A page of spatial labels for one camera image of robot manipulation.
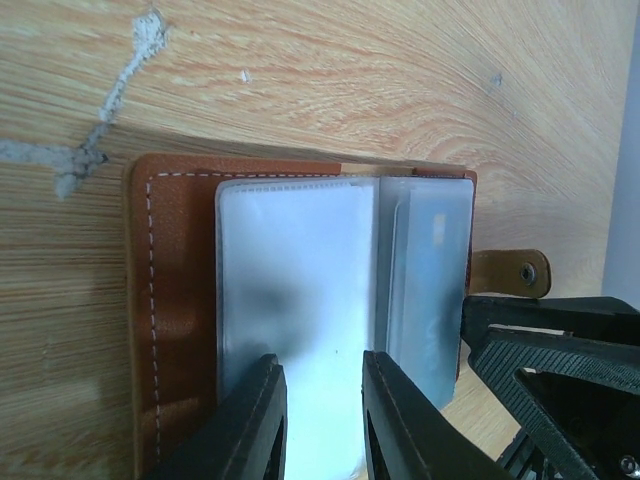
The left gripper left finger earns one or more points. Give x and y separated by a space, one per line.
245 438

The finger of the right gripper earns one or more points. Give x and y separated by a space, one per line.
605 319
576 399

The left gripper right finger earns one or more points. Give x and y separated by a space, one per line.
406 437

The brown leather card holder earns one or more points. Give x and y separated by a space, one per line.
171 282

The blue card from holder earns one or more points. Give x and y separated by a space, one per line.
428 279

